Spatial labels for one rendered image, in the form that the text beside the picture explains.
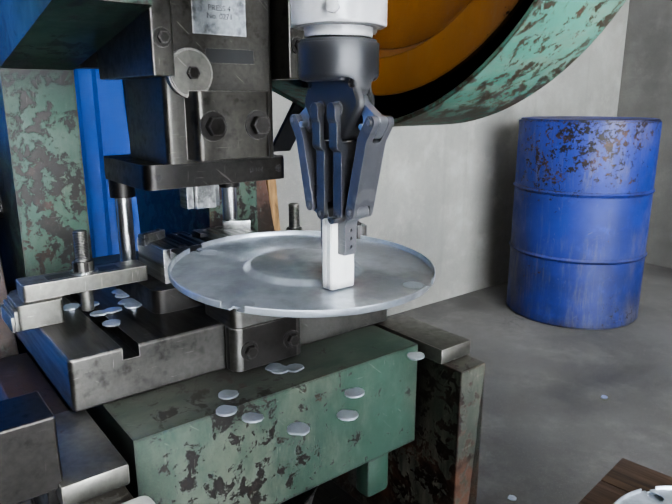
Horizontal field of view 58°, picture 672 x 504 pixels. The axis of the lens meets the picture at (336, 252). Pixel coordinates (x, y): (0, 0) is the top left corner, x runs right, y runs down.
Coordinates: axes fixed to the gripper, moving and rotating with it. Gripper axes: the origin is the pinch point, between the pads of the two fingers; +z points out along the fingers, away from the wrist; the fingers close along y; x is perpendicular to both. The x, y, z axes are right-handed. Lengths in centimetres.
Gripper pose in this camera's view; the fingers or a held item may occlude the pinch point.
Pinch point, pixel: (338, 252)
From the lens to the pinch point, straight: 61.0
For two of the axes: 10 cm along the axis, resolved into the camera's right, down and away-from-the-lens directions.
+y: 6.3, 1.8, -7.6
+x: 7.8, -1.5, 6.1
